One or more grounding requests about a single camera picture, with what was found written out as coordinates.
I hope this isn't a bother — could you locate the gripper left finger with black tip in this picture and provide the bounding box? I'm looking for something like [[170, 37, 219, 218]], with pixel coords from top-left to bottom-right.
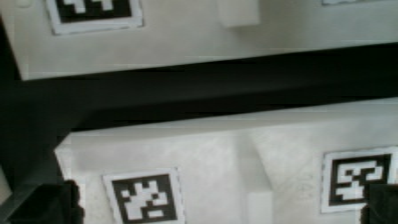
[[6, 180, 84, 224]]

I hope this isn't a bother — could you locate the gripper right finger with grey tip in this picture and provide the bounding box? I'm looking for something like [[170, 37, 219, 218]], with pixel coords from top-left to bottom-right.
[[360, 184, 398, 224]]

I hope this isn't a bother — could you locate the white cabinet door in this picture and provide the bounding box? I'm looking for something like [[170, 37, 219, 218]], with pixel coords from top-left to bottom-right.
[[0, 0, 398, 81], [54, 97, 398, 224]]

